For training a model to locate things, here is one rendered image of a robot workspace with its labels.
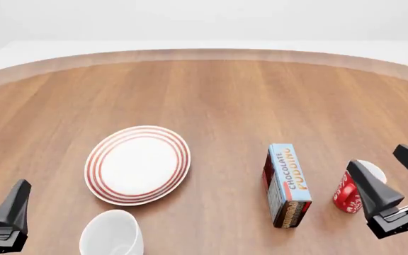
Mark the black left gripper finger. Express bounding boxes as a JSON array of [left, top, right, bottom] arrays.
[[0, 178, 33, 236]]

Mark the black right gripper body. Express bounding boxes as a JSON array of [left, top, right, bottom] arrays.
[[365, 196, 408, 240]]

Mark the red mug with white print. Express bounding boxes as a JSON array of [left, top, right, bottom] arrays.
[[332, 159, 387, 215]]

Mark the chocolate pudding box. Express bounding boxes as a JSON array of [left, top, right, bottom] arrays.
[[261, 143, 312, 229]]

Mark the white plate with red rings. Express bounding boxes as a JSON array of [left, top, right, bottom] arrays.
[[84, 125, 192, 206]]

